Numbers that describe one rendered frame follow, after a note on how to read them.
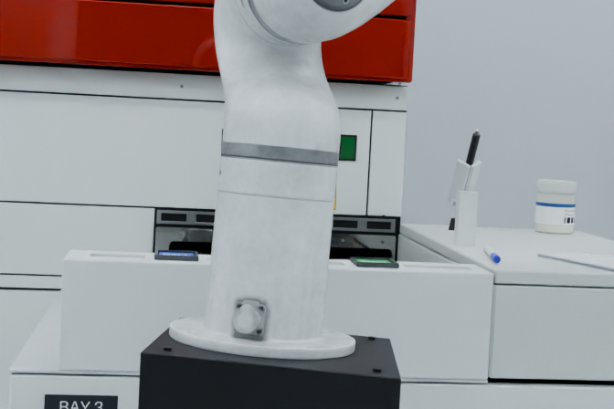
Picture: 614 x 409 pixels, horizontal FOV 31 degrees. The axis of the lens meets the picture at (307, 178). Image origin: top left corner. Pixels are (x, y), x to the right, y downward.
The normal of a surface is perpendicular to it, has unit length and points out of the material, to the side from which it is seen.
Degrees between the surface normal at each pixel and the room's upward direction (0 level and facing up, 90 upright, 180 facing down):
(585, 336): 90
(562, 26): 90
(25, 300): 90
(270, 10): 125
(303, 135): 88
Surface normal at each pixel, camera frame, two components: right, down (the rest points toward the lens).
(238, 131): -0.66, -0.07
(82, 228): 0.12, 0.06
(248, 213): -0.36, -0.03
